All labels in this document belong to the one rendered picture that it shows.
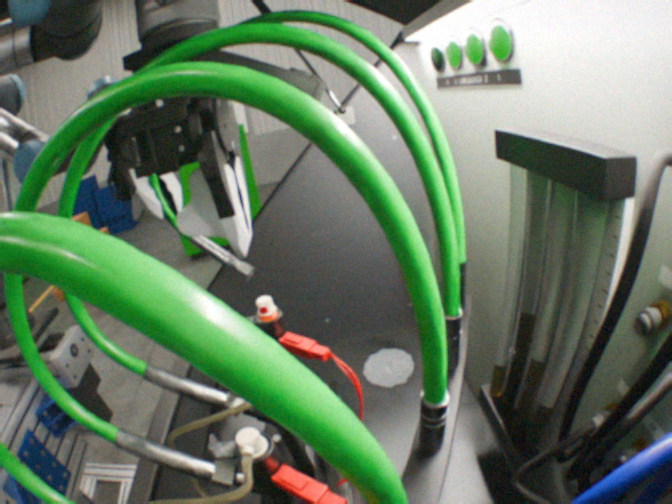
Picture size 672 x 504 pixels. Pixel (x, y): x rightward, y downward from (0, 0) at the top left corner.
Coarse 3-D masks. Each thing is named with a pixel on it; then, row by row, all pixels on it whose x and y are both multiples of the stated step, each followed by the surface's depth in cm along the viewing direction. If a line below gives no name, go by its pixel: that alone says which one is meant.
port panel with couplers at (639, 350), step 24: (648, 288) 15; (648, 312) 14; (648, 336) 15; (624, 360) 18; (648, 360) 15; (624, 384) 17; (600, 408) 20; (648, 432) 14; (624, 456) 14; (648, 480) 12
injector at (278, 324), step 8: (280, 312) 34; (256, 320) 34; (272, 320) 33; (280, 320) 34; (264, 328) 33; (272, 328) 33; (280, 328) 34; (272, 336) 34; (280, 336) 34; (288, 352) 35
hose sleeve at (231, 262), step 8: (192, 240) 42; (200, 240) 42; (208, 240) 43; (200, 248) 42; (208, 248) 42; (216, 248) 42; (216, 256) 42; (224, 256) 42; (232, 256) 43; (224, 264) 42; (232, 264) 42; (240, 264) 42
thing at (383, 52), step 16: (256, 16) 28; (272, 16) 27; (288, 16) 27; (304, 16) 26; (320, 16) 26; (336, 16) 26; (352, 32) 26; (368, 32) 26; (368, 48) 27; (384, 48) 26; (400, 64) 26; (400, 80) 27; (416, 80) 27; (416, 96) 27; (432, 112) 28; (432, 128) 28; (432, 144) 29; (448, 160) 29; (448, 176) 30; (160, 192) 42; (448, 192) 30; (176, 224) 42; (464, 240) 32; (464, 256) 33
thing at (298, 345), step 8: (288, 336) 34; (296, 336) 34; (280, 344) 34; (288, 344) 33; (296, 344) 33; (304, 344) 33; (312, 344) 33; (296, 352) 33; (304, 352) 32; (312, 352) 32; (320, 352) 32
